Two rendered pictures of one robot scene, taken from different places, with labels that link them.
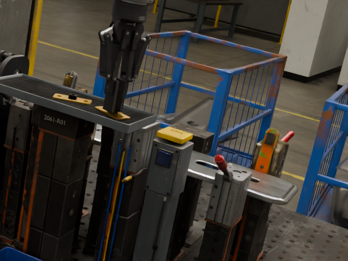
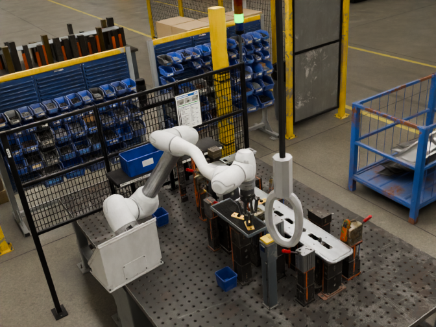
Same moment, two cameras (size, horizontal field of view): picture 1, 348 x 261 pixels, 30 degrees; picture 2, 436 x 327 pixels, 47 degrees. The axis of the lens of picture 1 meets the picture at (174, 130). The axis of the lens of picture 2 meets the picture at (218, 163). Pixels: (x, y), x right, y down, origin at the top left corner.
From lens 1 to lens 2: 1.70 m
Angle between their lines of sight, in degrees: 37
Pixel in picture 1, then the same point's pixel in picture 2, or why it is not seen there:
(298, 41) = not seen: outside the picture
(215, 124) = (420, 161)
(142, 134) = not seen: hidden behind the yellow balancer
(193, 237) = not seen: hidden behind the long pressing
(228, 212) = (301, 266)
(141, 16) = (248, 194)
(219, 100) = (421, 146)
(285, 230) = (389, 257)
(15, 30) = (328, 75)
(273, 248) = (370, 270)
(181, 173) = (270, 254)
